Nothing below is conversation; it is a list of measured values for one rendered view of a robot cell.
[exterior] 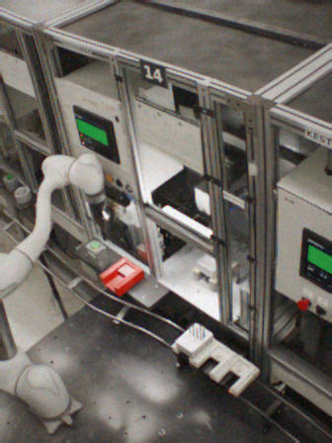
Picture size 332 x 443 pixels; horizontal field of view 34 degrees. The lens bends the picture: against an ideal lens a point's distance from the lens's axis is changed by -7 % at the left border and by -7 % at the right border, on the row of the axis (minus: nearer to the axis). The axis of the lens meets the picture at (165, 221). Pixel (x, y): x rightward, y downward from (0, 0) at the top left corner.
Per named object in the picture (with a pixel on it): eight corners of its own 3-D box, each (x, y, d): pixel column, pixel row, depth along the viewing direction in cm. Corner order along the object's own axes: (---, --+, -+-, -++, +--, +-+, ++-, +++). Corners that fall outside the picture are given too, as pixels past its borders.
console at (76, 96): (71, 167, 248) (48, 80, 217) (119, 136, 261) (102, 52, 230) (132, 205, 223) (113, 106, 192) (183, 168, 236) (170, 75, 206)
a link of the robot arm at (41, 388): (55, 424, 222) (41, 398, 208) (23, 407, 230) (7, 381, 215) (77, 394, 232) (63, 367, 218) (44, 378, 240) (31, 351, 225)
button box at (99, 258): (90, 263, 267) (85, 245, 259) (102, 254, 271) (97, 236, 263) (101, 271, 262) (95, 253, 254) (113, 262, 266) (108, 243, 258)
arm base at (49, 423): (55, 442, 223) (52, 436, 219) (28, 409, 236) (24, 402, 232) (89, 412, 231) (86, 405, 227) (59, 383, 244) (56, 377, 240)
